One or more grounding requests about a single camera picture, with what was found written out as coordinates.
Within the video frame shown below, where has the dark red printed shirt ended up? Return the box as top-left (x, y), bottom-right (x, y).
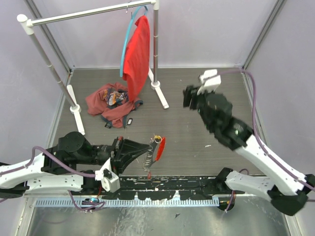
top-left (85, 82), bottom-right (143, 128)

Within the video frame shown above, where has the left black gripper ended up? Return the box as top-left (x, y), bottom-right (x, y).
top-left (76, 137), bottom-right (151, 177)

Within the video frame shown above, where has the bright red shirt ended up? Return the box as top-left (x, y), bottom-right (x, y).
top-left (123, 16), bottom-right (150, 101)

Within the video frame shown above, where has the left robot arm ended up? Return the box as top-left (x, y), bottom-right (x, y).
top-left (0, 131), bottom-right (151, 199)

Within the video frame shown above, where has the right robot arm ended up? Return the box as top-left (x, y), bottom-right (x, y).
top-left (183, 86), bottom-right (315, 216)

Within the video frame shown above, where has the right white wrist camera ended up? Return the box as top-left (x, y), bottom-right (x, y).
top-left (197, 69), bottom-right (221, 95)

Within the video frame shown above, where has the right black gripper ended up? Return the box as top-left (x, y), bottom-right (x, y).
top-left (183, 83), bottom-right (216, 130)

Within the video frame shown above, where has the black key tag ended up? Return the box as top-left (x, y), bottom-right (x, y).
top-left (125, 118), bottom-right (133, 128)

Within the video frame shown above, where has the grey cable duct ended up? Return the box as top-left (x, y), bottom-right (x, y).
top-left (34, 197), bottom-right (220, 207)

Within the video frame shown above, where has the small electronics board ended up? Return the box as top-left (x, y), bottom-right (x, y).
top-left (81, 198), bottom-right (100, 206)

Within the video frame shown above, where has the white clothes rack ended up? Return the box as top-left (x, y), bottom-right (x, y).
top-left (16, 0), bottom-right (170, 136)

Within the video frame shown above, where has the red handled keyring with keys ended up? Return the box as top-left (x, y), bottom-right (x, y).
top-left (143, 135), bottom-right (166, 179)

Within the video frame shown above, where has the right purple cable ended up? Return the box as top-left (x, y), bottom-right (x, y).
top-left (218, 69), bottom-right (315, 192)

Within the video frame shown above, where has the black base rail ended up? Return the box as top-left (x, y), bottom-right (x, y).
top-left (100, 176), bottom-right (232, 201)

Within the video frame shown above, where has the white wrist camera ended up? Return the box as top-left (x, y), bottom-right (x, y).
top-left (197, 69), bottom-right (221, 95)
top-left (95, 158), bottom-right (120, 193)

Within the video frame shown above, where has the blue clothes hanger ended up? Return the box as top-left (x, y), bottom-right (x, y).
top-left (119, 5), bottom-right (148, 78)

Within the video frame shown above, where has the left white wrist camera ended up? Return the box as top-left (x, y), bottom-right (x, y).
top-left (95, 158), bottom-right (120, 193)

